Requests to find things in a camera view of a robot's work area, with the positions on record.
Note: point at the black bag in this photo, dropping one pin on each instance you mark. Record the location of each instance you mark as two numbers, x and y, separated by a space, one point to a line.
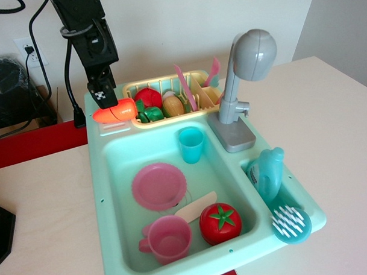
23 106

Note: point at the yellow toy corn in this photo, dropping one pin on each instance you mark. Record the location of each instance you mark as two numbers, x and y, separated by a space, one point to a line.
172 105

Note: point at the mint green toy sink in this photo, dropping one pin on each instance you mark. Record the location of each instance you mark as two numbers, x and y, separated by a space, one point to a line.
118 151

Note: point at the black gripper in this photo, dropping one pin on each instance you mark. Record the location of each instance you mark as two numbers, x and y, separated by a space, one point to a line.
97 51

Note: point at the white wall outlet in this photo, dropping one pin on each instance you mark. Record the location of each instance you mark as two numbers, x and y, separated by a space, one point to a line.
27 49

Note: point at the teal toy soap bottle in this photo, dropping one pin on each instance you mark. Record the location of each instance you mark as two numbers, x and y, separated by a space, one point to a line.
265 173

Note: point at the pink plastic plate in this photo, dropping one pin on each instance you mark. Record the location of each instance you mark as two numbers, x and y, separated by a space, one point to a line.
159 186

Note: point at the pink plastic mug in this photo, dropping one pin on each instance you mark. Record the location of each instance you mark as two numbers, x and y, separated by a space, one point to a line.
168 239

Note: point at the cream toy knife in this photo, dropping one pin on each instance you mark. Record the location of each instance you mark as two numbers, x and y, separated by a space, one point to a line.
193 210

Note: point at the green toy vegetable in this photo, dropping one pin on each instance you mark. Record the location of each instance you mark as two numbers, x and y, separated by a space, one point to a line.
148 114

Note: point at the teal dish brush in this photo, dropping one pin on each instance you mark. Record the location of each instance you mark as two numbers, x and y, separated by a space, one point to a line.
290 224

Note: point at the red toy tomato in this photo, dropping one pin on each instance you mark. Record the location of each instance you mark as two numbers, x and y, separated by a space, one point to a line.
219 223

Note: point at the red toy apple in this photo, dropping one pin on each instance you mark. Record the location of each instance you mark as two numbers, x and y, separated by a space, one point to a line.
150 97

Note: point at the teal plastic cup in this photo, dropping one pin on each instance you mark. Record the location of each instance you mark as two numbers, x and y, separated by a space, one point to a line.
191 142

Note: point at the orange toy carrot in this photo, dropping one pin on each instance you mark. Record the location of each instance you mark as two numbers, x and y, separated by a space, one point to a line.
125 110

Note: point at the pink and teal spatula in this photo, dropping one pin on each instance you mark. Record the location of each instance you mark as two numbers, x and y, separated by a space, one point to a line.
213 77

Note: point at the yellow dish rack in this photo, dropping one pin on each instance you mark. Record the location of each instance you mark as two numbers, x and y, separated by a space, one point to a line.
206 97

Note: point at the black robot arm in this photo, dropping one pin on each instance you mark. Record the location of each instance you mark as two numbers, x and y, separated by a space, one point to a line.
84 24

